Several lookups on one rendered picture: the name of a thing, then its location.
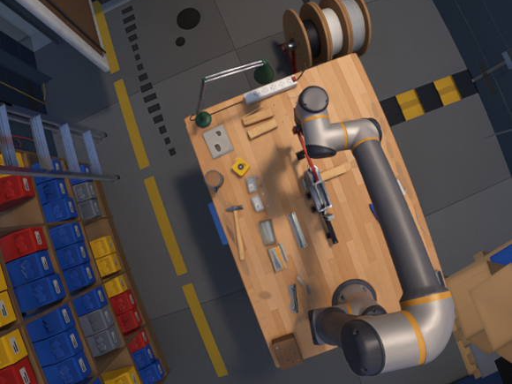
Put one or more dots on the silver staple strip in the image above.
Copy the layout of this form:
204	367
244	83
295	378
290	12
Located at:
297	230

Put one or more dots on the grey plate with two holes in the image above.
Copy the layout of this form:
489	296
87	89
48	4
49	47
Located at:
218	141

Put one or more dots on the blue storage box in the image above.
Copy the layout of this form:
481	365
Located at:
151	372
66	370
29	268
89	300
72	255
39	293
59	209
79	277
50	323
52	190
57	346
143	356
66	235

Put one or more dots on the small grey metal piece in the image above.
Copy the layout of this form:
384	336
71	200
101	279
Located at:
301	282

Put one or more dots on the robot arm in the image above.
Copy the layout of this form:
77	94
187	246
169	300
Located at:
394	214

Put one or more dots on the dark shelf unit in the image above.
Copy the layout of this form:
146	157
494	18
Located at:
18	70

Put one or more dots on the white power strip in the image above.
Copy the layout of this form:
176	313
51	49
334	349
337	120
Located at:
270	90

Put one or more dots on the yellow tape measure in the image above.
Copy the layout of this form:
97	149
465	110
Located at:
240	167

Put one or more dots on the grey staple remover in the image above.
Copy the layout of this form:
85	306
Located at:
293	298

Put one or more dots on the wooden shelf unit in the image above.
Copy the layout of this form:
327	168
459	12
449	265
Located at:
120	254

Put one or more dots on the grey metal tray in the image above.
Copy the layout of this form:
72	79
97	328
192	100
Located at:
267	232

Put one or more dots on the brown topped white cabinet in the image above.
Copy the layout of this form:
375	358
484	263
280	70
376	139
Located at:
60	2

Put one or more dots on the small blue pad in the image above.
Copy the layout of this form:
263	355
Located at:
373	210

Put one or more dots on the grey metal stand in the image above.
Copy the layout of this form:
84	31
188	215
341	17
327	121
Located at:
494	68

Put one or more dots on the brown wooden block with holes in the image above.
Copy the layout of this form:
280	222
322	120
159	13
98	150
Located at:
287	351

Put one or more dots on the cardboard box stack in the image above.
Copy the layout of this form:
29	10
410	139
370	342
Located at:
484	294

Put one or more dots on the yellow storage box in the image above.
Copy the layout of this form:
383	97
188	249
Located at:
108	265
120	376
115	285
103	246
12	348
6	308

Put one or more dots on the green desk lamp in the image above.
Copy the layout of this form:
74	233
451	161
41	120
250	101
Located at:
203	119

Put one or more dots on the aluminium ladder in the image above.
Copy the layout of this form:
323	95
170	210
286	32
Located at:
38	134

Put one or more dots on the black pusher rod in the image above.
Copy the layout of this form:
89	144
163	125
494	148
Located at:
331	231

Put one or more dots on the grey staple box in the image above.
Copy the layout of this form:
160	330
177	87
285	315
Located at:
277	257

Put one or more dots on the wooden batten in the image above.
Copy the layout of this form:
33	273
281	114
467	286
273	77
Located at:
337	172
262	129
258	117

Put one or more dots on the grey storage box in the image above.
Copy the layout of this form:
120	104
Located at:
85	191
96	321
90	209
103	341

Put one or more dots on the red storage box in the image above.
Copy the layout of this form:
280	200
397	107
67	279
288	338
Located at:
22	243
138	340
14	190
122	302
18	372
130	320

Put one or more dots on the small grey box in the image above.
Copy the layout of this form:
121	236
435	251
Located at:
257	203
252	184

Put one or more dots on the red reel stand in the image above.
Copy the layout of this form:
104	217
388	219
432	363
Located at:
289	52

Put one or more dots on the blue sheet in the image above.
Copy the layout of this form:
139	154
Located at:
218	224

